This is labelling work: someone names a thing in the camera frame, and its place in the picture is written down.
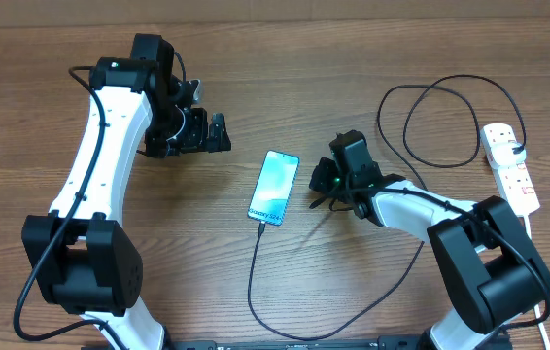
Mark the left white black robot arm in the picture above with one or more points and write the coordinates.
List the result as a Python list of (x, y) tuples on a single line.
[(82, 260)]

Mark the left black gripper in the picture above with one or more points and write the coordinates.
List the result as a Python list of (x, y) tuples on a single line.
[(196, 139)]

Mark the white power strip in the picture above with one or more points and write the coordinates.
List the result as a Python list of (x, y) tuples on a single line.
[(514, 182)]

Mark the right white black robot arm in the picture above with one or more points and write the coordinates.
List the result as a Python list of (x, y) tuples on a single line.
[(490, 268)]

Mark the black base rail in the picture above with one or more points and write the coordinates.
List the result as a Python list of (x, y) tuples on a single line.
[(304, 344)]

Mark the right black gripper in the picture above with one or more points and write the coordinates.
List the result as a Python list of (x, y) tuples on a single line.
[(326, 169)]

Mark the white USB charger plug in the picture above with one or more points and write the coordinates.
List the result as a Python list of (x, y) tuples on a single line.
[(505, 154)]

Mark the blue Galaxy smartphone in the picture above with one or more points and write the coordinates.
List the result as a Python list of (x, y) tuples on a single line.
[(273, 188)]

